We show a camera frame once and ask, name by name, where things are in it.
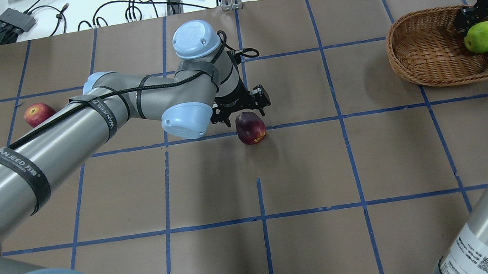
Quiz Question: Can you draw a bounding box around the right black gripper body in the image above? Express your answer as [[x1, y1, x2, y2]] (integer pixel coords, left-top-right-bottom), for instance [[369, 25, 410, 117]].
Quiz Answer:
[[454, 0, 488, 32]]

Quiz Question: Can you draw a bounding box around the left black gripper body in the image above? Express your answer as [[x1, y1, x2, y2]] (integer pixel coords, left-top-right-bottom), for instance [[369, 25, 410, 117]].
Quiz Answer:
[[210, 48, 272, 127]]

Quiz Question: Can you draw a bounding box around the green apple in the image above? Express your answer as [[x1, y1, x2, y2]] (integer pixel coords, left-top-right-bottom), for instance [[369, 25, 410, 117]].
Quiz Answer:
[[464, 21, 488, 54]]

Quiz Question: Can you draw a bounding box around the dark red apple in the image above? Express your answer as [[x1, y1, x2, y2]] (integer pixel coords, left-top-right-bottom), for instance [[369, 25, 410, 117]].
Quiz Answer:
[[235, 112, 267, 145]]

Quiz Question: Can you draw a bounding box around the red yellow apple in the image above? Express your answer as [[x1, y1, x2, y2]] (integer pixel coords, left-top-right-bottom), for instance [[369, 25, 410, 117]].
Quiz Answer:
[[23, 102, 56, 128]]

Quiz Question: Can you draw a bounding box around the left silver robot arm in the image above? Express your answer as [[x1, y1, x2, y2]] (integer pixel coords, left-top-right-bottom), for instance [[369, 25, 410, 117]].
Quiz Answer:
[[0, 20, 271, 274]]

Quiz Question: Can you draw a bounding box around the woven wicker basket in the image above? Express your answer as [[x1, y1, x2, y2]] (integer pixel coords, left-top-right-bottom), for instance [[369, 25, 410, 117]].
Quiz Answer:
[[386, 5, 488, 87]]

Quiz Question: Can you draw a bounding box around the grey hub box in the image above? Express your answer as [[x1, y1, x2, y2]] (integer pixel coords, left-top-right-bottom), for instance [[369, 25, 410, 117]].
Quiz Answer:
[[0, 7, 36, 33]]

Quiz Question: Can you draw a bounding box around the black cables bundle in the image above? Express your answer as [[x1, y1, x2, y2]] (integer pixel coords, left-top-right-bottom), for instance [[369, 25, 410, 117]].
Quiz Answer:
[[22, 0, 221, 38]]

